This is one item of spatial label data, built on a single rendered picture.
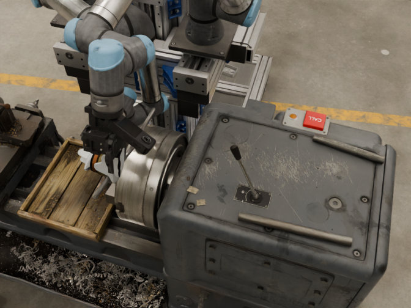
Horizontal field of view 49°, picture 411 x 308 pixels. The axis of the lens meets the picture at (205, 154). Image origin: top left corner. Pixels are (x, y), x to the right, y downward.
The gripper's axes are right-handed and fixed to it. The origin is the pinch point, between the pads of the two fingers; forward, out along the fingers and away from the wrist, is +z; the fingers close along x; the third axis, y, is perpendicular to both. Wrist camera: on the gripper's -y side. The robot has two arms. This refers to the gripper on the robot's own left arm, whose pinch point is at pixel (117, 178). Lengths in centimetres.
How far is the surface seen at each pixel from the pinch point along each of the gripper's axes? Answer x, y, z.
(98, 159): -22.2, 17.3, 12.5
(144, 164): -13.9, -1.7, 3.8
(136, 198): -8.9, -1.5, 12.8
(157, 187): -10.5, -7.0, 8.4
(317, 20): -301, -34, 33
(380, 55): -274, -87, 43
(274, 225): -1.9, -41.0, 3.7
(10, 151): -29, 57, 24
